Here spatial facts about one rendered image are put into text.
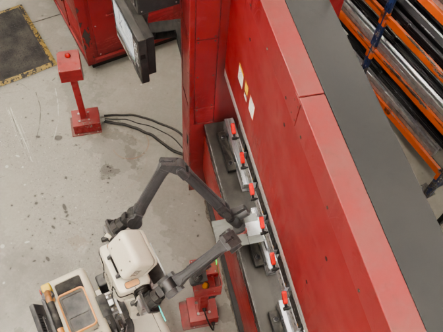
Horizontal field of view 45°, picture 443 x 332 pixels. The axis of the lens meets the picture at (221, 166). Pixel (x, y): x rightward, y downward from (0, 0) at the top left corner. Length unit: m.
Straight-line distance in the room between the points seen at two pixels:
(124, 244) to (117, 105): 2.37
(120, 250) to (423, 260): 1.45
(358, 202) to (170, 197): 2.70
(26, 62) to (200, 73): 2.44
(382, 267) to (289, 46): 0.89
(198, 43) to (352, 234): 1.64
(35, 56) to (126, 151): 1.36
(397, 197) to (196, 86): 1.77
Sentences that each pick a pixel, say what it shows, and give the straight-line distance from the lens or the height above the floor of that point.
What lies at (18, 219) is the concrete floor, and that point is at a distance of 4.38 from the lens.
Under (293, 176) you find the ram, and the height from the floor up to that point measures 1.92.
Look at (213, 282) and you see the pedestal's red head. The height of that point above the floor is 0.75.
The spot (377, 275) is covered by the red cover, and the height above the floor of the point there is 2.30.
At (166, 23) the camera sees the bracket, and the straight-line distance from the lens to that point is 3.71.
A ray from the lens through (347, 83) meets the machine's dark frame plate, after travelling 2.01.
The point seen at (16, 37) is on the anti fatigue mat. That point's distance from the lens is 5.52.
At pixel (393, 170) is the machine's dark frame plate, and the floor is 2.30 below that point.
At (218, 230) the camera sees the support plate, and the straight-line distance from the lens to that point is 3.05.
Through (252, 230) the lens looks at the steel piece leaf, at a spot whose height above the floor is 1.00.
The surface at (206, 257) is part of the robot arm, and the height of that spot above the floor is 1.38.
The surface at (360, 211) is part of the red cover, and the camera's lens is 1.73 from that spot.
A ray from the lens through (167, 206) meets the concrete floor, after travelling 4.24.
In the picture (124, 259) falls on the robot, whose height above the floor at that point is 1.35.
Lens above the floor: 3.77
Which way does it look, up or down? 58 degrees down
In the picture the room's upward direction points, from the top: 6 degrees clockwise
